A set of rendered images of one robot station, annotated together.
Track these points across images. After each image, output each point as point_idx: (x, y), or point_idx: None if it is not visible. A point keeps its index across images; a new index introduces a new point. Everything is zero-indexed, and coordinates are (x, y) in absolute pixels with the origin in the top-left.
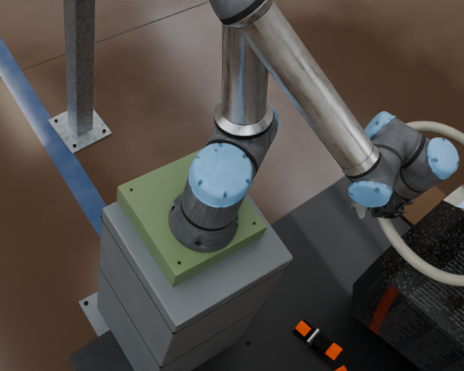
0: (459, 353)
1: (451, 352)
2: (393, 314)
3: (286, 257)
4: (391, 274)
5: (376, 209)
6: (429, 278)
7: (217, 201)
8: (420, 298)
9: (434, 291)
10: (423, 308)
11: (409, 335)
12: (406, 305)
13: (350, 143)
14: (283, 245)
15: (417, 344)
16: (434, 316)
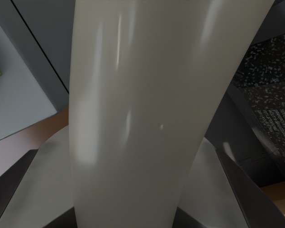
0: (282, 161)
1: (275, 153)
2: (238, 99)
3: (44, 111)
4: (247, 83)
5: None
6: None
7: None
8: (269, 118)
9: None
10: (266, 126)
11: (246, 114)
12: (250, 111)
13: None
14: (39, 91)
15: (250, 122)
16: (274, 137)
